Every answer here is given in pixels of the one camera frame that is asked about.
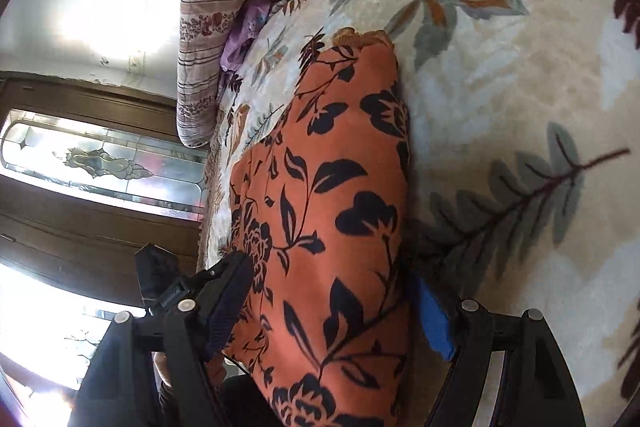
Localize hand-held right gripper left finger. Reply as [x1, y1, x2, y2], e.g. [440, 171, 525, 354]
[67, 251, 256, 427]

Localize wooden door with patterned glass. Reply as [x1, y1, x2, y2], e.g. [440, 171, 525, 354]
[0, 72, 211, 308]

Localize leaf print fleece blanket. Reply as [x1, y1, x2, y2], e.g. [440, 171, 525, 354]
[197, 0, 640, 408]

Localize orange floral pants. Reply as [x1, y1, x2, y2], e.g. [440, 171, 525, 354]
[220, 39, 416, 427]

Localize striped floral bolster pillow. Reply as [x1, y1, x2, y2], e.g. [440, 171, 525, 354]
[176, 0, 266, 148]

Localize purple cloth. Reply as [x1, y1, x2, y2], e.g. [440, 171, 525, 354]
[220, 0, 273, 75]

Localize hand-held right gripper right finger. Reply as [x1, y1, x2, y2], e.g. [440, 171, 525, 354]
[412, 279, 586, 427]

